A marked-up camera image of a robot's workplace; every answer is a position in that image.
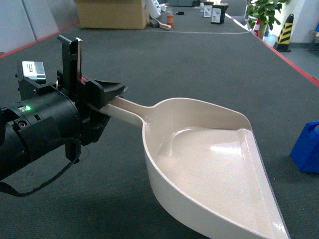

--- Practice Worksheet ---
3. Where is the beige plastic dustpan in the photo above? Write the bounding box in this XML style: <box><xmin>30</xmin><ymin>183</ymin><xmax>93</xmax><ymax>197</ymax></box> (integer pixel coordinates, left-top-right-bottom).
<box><xmin>101</xmin><ymin>98</ymin><xmax>290</xmax><ymax>239</ymax></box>

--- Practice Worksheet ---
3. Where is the green potted plant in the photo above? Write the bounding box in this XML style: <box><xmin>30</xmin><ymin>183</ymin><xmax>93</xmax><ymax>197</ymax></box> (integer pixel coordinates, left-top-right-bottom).
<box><xmin>246</xmin><ymin>0</ymin><xmax>291</xmax><ymax>40</ymax></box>

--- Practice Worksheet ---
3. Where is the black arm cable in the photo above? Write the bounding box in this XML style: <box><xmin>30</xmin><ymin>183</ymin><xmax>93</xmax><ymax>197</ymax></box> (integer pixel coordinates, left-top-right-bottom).
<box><xmin>0</xmin><ymin>138</ymin><xmax>90</xmax><ymax>198</ymax></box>

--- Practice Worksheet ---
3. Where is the black box with label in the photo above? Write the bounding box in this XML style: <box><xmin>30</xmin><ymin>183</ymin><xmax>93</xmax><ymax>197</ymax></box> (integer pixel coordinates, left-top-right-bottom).
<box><xmin>211</xmin><ymin>3</ymin><xmax>229</xmax><ymax>24</ymax></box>

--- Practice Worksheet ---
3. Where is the wooden hand brush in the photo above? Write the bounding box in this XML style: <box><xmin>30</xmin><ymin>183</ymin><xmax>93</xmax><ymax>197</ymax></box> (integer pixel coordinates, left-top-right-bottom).
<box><xmin>150</xmin><ymin>19</ymin><xmax>171</xmax><ymax>30</ymax></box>

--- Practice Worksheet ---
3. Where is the yellow black traffic cone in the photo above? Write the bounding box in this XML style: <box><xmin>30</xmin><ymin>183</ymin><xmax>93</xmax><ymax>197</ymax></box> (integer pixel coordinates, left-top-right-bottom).
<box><xmin>274</xmin><ymin>14</ymin><xmax>294</xmax><ymax>52</ymax></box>

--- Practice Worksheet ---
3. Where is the red white traffic cone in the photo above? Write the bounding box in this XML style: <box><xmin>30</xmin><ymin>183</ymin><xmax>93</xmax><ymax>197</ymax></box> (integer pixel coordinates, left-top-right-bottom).
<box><xmin>252</xmin><ymin>19</ymin><xmax>260</xmax><ymax>36</ymax></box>

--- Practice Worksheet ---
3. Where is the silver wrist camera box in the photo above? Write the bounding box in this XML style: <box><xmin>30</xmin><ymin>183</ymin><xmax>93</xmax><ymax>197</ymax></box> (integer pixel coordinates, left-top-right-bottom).
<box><xmin>21</xmin><ymin>61</ymin><xmax>46</xmax><ymax>85</ymax></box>

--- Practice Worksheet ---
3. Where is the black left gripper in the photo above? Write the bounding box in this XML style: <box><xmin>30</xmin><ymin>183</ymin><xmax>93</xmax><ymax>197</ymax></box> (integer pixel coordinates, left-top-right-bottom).
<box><xmin>14</xmin><ymin>34</ymin><xmax>126</xmax><ymax>163</ymax></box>

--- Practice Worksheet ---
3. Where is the blue plastic part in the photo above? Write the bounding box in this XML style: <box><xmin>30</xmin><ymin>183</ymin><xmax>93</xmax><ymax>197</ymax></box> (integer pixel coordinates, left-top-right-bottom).
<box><xmin>290</xmin><ymin>121</ymin><xmax>319</xmax><ymax>173</ymax></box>

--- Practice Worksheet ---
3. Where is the large cardboard box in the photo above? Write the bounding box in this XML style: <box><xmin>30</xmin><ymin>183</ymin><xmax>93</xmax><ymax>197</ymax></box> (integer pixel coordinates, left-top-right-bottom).
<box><xmin>75</xmin><ymin>0</ymin><xmax>150</xmax><ymax>29</ymax></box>

